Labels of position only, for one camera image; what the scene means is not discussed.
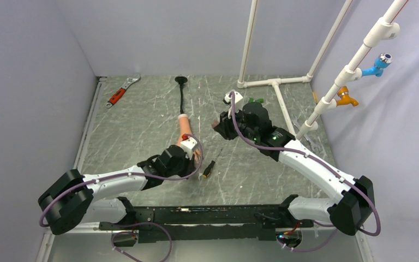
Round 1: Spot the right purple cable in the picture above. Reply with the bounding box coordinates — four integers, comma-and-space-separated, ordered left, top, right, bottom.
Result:
229, 92, 381, 253

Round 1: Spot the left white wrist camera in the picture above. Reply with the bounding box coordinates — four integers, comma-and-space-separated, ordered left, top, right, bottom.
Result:
178, 134, 200, 159

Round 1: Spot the blue faucet valve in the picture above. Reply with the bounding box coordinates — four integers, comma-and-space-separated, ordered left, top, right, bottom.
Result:
361, 53, 393, 77

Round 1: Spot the mannequin practice hand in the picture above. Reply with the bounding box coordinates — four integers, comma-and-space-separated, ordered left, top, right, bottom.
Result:
177, 113, 201, 164

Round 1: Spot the orange faucet valve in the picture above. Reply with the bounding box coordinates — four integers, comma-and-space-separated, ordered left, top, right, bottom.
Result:
336, 86, 359, 106

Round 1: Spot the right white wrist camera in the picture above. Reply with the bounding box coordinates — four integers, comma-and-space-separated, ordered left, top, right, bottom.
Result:
223, 90, 244, 109

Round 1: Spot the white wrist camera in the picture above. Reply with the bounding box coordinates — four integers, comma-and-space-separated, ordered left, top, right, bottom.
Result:
178, 134, 200, 159
223, 90, 244, 109

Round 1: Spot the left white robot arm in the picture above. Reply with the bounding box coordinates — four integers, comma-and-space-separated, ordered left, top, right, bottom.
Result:
38, 145, 201, 235

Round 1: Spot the glitter nail polish bottle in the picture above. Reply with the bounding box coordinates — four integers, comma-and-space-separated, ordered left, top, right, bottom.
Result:
211, 120, 219, 129

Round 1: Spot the near black yellow screwdriver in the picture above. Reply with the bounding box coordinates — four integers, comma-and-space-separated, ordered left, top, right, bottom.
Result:
202, 148, 223, 178

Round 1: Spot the black hand stand stem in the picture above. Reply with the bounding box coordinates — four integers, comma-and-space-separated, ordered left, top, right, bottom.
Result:
175, 76, 188, 114

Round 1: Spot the red adjustable wrench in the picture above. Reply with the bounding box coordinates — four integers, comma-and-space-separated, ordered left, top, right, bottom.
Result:
106, 74, 141, 109

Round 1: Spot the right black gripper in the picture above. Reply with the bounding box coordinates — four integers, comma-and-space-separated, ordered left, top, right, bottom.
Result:
214, 105, 259, 141

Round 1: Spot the black base frame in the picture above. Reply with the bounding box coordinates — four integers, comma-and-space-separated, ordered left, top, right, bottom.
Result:
99, 204, 313, 243

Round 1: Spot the green valve pvc fitting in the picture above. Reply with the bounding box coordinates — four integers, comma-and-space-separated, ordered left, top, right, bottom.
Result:
249, 98, 264, 103

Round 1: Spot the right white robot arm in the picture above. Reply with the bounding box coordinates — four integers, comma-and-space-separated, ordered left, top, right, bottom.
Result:
212, 102, 381, 236

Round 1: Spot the silver open-end wrench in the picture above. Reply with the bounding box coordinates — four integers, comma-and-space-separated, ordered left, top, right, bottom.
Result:
291, 117, 321, 152

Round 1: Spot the white pvc pipe frame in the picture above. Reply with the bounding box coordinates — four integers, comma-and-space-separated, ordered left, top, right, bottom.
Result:
236, 1, 410, 139

